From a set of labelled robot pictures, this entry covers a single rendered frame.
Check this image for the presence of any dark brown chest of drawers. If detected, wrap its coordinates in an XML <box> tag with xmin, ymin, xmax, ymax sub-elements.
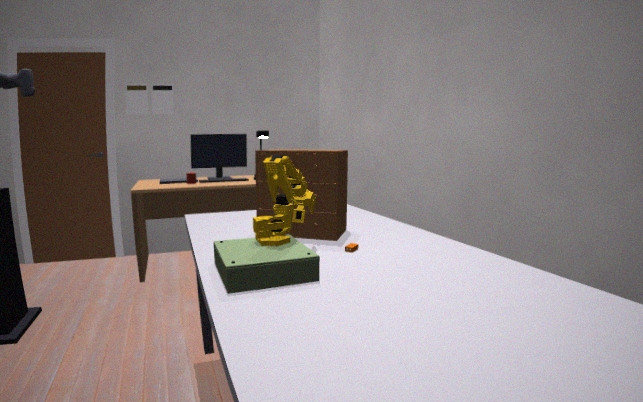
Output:
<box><xmin>255</xmin><ymin>150</ymin><xmax>348</xmax><ymax>241</ymax></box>

